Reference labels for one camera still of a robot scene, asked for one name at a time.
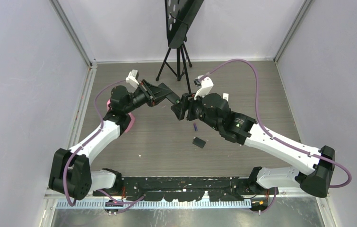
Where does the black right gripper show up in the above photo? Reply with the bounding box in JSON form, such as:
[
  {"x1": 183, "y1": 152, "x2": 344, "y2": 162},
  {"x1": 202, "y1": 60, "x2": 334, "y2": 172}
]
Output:
[{"x1": 172, "y1": 88, "x2": 221, "y2": 131}]

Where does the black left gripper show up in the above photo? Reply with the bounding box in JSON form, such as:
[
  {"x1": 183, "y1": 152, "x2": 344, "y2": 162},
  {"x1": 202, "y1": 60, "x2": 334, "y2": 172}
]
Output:
[{"x1": 124, "y1": 80, "x2": 172, "y2": 114}]

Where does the white remote control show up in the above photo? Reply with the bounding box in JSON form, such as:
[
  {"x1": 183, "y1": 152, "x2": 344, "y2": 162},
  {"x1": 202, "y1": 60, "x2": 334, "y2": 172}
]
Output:
[{"x1": 223, "y1": 93, "x2": 229, "y2": 101}]

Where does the black remote battery cover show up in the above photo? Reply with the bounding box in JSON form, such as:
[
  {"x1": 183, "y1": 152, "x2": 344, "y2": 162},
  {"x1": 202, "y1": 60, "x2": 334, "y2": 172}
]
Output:
[{"x1": 192, "y1": 137, "x2": 206, "y2": 148}]

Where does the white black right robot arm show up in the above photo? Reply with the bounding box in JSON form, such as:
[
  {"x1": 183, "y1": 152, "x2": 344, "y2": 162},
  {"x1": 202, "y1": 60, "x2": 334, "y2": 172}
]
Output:
[{"x1": 167, "y1": 93, "x2": 335, "y2": 198}]

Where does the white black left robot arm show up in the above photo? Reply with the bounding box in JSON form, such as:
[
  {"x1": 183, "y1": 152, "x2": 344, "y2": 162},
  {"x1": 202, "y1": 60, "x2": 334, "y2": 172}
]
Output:
[{"x1": 48, "y1": 80, "x2": 172, "y2": 206}]

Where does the pink metronome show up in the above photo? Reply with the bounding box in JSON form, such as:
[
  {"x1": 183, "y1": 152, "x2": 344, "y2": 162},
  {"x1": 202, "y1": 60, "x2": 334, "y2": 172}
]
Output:
[{"x1": 106, "y1": 100, "x2": 136, "y2": 133}]

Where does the black music stand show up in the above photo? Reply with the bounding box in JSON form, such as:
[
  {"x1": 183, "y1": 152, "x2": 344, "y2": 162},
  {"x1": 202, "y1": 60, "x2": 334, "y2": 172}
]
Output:
[{"x1": 156, "y1": 0, "x2": 204, "y2": 93}]

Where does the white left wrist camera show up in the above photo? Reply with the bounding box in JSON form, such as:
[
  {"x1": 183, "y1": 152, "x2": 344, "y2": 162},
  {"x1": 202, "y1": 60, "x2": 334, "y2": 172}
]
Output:
[{"x1": 125, "y1": 70, "x2": 139, "y2": 88}]

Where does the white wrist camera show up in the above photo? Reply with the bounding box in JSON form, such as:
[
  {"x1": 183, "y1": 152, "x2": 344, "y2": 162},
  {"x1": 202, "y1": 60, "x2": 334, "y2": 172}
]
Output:
[
  {"x1": 125, "y1": 70, "x2": 139, "y2": 88},
  {"x1": 194, "y1": 75, "x2": 214, "y2": 100}
]

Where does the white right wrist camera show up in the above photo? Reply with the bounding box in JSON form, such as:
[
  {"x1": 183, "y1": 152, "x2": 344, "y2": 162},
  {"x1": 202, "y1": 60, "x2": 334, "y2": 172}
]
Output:
[{"x1": 194, "y1": 75, "x2": 214, "y2": 100}]

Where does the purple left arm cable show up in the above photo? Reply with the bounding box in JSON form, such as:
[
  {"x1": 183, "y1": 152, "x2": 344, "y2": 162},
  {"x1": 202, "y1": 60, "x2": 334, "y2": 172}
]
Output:
[{"x1": 62, "y1": 79, "x2": 146, "y2": 215}]

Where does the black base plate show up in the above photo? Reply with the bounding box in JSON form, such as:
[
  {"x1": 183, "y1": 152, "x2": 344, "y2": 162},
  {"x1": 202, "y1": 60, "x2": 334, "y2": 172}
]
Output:
[{"x1": 92, "y1": 176, "x2": 276, "y2": 203}]

